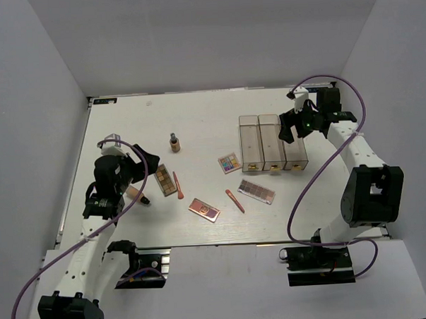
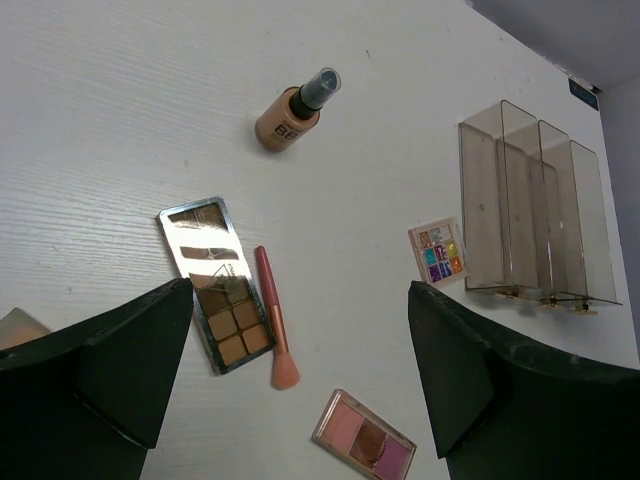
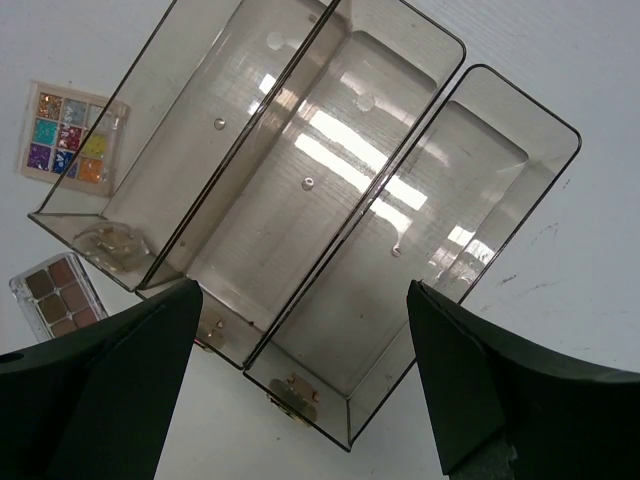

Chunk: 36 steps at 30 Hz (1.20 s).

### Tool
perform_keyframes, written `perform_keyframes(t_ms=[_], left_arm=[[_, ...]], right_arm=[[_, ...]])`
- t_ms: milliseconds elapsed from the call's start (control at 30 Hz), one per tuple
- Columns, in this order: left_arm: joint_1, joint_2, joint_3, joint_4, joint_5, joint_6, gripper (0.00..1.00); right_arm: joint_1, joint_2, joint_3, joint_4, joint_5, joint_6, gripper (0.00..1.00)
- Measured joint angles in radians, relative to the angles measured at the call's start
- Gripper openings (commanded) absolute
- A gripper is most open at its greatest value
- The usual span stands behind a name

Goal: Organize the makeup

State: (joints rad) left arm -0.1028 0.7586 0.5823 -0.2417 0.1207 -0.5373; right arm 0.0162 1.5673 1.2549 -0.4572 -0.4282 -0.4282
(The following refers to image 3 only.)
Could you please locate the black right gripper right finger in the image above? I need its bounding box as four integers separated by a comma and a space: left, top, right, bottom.
407, 281, 639, 479

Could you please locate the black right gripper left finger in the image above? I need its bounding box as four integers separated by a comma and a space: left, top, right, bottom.
1, 280, 203, 479

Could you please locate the brown nude eyeshadow palette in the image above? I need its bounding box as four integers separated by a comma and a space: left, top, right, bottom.
9, 252, 108, 343

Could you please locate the colourful glitter eyeshadow palette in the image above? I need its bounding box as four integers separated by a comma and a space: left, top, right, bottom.
16, 81, 130, 196

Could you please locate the smoky acrylic tray right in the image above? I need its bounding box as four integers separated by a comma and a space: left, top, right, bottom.
245, 64, 581, 450

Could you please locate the smoky acrylic tray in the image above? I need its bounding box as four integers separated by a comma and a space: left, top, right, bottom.
245, 64, 581, 450
31, 1, 346, 291
182, 1, 466, 368

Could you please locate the smoky acrylic tray left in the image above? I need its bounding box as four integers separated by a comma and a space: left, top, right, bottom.
31, 1, 346, 291

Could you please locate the smoky acrylic tray middle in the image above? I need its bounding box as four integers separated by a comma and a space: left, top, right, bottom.
182, 1, 466, 368

